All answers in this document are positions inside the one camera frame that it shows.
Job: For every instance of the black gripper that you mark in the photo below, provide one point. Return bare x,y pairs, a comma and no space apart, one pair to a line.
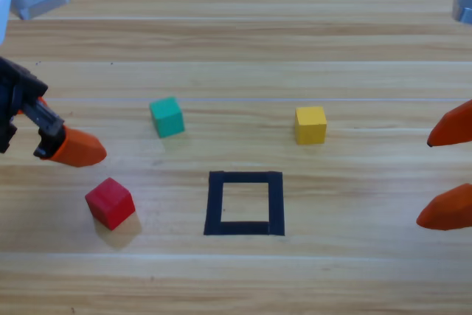
14,86

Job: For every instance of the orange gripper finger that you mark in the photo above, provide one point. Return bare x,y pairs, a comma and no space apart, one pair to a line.
450,210
455,127

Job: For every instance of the red wooden cube block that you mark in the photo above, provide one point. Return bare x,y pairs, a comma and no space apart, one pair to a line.
110,202

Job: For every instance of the green wooden cube block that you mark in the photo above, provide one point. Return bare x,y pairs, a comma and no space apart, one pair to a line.
167,117

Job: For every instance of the yellow wooden cube block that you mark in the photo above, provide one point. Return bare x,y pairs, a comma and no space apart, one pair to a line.
311,125

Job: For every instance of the black tape square outline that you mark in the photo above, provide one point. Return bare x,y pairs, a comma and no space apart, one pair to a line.
214,204

